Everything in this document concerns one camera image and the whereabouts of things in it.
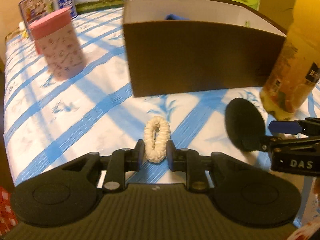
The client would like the pink lidded canister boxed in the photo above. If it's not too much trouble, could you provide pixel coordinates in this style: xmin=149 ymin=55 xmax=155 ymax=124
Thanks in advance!
xmin=29 ymin=7 xmax=86 ymax=81

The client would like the black round powder puff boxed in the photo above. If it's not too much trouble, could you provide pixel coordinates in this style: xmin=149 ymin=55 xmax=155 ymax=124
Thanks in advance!
xmin=225 ymin=98 xmax=265 ymax=152

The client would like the blue white checked bedsheet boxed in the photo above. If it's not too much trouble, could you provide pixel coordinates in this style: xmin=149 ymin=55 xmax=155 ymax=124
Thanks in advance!
xmin=4 ymin=8 xmax=270 ymax=184

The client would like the red white checked cloth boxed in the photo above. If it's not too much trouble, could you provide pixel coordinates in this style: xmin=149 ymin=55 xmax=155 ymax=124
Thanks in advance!
xmin=0 ymin=187 xmax=18 ymax=236

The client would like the brown cardboard shoe box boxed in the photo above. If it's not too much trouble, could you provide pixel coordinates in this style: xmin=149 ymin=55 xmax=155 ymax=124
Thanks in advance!
xmin=123 ymin=0 xmax=286 ymax=97

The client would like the blue white milk carton box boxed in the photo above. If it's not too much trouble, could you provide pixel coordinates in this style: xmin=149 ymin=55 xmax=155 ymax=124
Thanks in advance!
xmin=18 ymin=0 xmax=78 ymax=39

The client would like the blue knit sock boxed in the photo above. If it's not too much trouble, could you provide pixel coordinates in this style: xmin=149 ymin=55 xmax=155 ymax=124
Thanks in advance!
xmin=165 ymin=14 xmax=189 ymax=21

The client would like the orange juice bottle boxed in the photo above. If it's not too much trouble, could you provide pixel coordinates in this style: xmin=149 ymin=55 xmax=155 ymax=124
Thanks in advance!
xmin=260 ymin=0 xmax=319 ymax=120

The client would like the cream knitted hair scrunchie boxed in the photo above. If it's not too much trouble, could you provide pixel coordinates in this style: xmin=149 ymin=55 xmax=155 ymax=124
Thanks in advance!
xmin=143 ymin=116 xmax=171 ymax=163

